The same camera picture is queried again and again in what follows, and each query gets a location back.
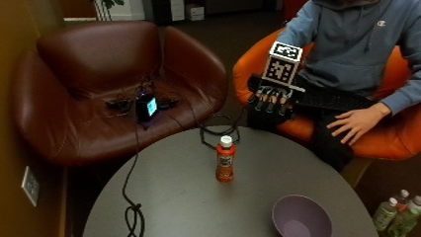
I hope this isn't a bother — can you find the orange armchair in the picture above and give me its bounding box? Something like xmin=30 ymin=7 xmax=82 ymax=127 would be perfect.
xmin=232 ymin=28 xmax=421 ymax=161

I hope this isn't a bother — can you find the white marker cube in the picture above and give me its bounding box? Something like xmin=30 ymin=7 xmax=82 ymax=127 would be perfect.
xmin=262 ymin=40 xmax=304 ymax=88

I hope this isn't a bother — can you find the red label bottle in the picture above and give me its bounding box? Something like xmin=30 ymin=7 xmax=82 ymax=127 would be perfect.
xmin=392 ymin=189 xmax=412 ymax=211

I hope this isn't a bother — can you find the orange bottle with white cap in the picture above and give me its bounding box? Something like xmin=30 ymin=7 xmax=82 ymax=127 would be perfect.
xmin=215 ymin=135 xmax=238 ymax=183

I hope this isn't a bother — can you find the the person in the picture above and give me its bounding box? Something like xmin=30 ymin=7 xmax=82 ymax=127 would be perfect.
xmin=247 ymin=0 xmax=421 ymax=173

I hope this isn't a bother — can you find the black controller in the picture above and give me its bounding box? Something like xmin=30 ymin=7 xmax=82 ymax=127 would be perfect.
xmin=104 ymin=98 xmax=136 ymax=112
xmin=158 ymin=97 xmax=182 ymax=110

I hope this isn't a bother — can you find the green bottle with white cap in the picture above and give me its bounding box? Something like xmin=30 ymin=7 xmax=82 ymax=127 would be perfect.
xmin=405 ymin=195 xmax=421 ymax=215
xmin=372 ymin=197 xmax=399 ymax=232

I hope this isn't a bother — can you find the purple bowl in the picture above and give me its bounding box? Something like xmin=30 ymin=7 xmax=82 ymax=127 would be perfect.
xmin=271 ymin=194 xmax=335 ymax=237

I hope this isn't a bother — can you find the small black device with screen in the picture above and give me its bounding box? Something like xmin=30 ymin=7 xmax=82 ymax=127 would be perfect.
xmin=135 ymin=94 xmax=159 ymax=122

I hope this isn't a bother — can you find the white box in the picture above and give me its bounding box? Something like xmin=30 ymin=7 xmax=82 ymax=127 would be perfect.
xmin=168 ymin=0 xmax=187 ymax=22
xmin=184 ymin=3 xmax=207 ymax=22

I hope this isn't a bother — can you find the brown leather armchair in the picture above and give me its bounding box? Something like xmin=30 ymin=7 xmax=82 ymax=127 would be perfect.
xmin=11 ymin=20 xmax=230 ymax=167

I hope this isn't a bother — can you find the coiled black cable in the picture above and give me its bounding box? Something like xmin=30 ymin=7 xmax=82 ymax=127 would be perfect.
xmin=188 ymin=98 xmax=248 ymax=150

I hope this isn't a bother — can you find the long black cable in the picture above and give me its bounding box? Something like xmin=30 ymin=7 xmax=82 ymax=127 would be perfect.
xmin=122 ymin=108 xmax=148 ymax=237

